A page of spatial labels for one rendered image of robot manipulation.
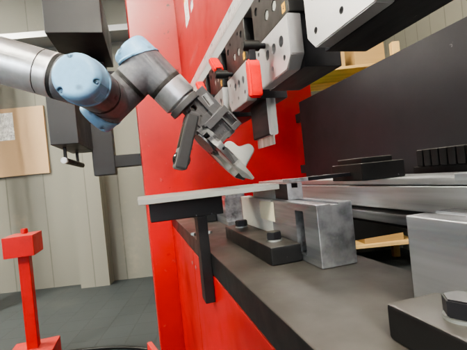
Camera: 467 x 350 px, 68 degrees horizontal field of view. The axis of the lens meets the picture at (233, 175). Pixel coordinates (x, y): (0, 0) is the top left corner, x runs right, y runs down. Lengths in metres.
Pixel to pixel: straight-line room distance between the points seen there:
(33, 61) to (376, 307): 0.58
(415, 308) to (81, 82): 0.50
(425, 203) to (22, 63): 0.72
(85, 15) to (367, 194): 1.50
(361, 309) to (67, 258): 4.04
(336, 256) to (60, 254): 3.95
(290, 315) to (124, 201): 3.70
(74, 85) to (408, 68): 0.90
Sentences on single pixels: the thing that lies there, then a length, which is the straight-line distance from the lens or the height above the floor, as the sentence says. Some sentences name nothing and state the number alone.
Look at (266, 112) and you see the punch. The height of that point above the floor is 1.15.
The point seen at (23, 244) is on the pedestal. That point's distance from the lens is 2.37.
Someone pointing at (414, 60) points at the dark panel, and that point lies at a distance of 1.14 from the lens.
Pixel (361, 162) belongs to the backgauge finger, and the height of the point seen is 1.02.
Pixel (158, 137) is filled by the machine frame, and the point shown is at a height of 1.23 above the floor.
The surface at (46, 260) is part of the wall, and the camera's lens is 4.41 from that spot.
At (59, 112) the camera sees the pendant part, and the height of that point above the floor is 1.38.
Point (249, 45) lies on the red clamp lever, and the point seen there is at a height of 1.24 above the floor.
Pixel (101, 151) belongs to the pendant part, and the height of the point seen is 1.24.
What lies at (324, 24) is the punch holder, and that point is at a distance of 0.46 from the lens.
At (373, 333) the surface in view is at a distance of 0.36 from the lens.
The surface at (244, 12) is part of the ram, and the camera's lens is 0.76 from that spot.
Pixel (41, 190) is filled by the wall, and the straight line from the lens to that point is 4.34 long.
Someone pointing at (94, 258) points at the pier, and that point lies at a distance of 4.04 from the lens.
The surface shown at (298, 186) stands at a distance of 0.65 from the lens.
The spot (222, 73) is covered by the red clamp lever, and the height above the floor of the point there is 1.26.
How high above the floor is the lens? 1.03
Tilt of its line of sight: level
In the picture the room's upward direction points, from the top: 6 degrees counter-clockwise
